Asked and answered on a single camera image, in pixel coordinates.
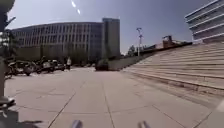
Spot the dark bush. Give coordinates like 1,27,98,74
94,59,110,72

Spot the tree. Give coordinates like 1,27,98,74
126,44,138,58

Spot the pale paved plaza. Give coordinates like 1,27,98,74
0,66,224,128

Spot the person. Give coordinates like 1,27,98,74
66,56,73,71

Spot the curved grey office building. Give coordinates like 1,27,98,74
9,17,121,65

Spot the robot's own part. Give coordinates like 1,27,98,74
70,119,83,128
138,120,152,128

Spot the wide stone staircase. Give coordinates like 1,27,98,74
121,41,224,98

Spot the white tiered building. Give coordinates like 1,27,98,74
184,0,224,44

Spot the low concrete wall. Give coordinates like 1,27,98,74
107,49,158,72

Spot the pale lamp post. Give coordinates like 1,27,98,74
135,27,144,57

